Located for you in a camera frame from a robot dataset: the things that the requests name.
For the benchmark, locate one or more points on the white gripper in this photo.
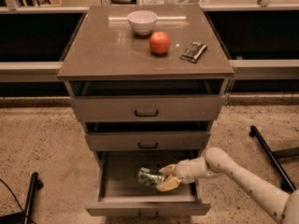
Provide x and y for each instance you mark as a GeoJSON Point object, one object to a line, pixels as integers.
{"type": "Point", "coordinates": [186, 173]}

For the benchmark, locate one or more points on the green soda can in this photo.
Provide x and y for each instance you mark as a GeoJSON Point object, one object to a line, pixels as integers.
{"type": "Point", "coordinates": [149, 177]}

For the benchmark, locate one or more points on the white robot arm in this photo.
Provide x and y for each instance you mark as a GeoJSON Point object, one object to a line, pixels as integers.
{"type": "Point", "coordinates": [278, 204]}

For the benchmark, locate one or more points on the bottom grey drawer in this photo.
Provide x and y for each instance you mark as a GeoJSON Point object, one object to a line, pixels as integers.
{"type": "Point", "coordinates": [119, 194]}

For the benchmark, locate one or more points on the grey drawer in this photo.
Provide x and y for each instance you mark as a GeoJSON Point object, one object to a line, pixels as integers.
{"type": "Point", "coordinates": [119, 194]}
{"type": "Point", "coordinates": [152, 135]}
{"type": "Point", "coordinates": [147, 100]}

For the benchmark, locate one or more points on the middle grey drawer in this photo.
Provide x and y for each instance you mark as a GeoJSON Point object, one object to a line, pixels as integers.
{"type": "Point", "coordinates": [152, 135]}

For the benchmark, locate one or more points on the grey drawer cabinet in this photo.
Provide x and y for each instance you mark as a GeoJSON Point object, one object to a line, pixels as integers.
{"type": "Point", "coordinates": [106, 48]}

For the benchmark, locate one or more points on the top grey drawer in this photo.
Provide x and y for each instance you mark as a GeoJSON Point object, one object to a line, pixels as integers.
{"type": "Point", "coordinates": [147, 100]}

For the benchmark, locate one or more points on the black stand leg right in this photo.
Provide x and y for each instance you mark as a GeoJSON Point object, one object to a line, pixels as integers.
{"type": "Point", "coordinates": [275, 157]}

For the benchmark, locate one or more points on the black stand leg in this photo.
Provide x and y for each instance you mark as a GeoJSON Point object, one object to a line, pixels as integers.
{"type": "Point", "coordinates": [275, 157]}
{"type": "Point", "coordinates": [25, 215]}

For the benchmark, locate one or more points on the dark snack bar wrapper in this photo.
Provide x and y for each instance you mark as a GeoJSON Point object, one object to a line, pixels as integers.
{"type": "Point", "coordinates": [193, 52]}

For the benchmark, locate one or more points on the red apple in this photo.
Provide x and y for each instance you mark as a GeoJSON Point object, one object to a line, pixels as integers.
{"type": "Point", "coordinates": [159, 43]}

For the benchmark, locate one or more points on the black stand leg left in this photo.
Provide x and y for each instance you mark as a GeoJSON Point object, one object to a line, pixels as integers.
{"type": "Point", "coordinates": [25, 215]}

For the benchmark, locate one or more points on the white bowl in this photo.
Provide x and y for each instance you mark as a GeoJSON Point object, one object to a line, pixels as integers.
{"type": "Point", "coordinates": [142, 21]}

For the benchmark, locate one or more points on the metal guard rail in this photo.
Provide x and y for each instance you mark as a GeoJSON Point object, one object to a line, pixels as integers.
{"type": "Point", "coordinates": [244, 70]}

